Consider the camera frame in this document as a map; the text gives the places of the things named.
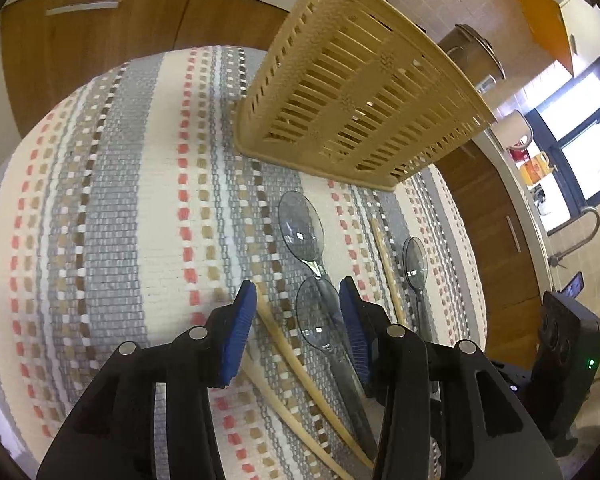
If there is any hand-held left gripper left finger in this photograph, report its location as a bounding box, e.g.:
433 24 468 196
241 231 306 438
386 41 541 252
36 280 259 480

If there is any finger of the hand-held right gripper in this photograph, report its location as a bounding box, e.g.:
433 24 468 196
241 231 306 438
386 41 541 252
490 360 531 404

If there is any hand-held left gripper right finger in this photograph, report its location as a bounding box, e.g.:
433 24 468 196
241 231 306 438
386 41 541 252
339 276 563 480

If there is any wooden chopstick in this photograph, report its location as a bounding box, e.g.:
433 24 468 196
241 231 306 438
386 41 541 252
240 352 356 480
369 217 408 328
254 282 376 470

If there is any clear plastic spoon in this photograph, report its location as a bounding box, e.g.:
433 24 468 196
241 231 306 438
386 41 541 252
278 190 343 331
402 236 438 351
295 276 380 470

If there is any beige plastic utensil basket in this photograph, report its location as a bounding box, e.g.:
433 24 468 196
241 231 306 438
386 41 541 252
235 0 497 192

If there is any wooden cabinet door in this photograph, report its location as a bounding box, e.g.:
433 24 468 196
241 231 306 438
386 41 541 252
485 296 543 376
432 139 543 311
172 0 293 53
0 0 196 133

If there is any black smartphone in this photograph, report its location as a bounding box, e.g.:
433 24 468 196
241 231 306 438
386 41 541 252
562 271 586 301

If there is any silver kitchen faucet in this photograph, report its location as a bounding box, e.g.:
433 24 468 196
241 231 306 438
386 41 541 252
547 206 600 268

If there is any striped woven table mat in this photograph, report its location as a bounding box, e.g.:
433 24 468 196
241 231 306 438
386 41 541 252
0 45 488 480

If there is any orange container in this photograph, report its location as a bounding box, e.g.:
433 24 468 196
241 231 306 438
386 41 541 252
520 152 556 186

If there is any dark framed window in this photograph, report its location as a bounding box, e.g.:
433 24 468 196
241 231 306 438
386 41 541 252
525 52 600 221

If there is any white mug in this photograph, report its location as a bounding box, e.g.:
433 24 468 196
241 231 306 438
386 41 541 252
492 109 533 153

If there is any steel pot with lid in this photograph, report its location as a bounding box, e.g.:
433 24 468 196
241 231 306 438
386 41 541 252
437 22 506 96

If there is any silver cabinet handle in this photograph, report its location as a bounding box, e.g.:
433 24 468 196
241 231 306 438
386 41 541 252
45 0 121 17
505 215 523 253

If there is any white wall cabinet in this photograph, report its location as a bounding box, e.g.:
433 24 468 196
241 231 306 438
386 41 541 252
560 0 600 78

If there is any orange wall cabinet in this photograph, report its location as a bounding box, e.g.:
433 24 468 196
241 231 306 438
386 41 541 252
500 0 578 78

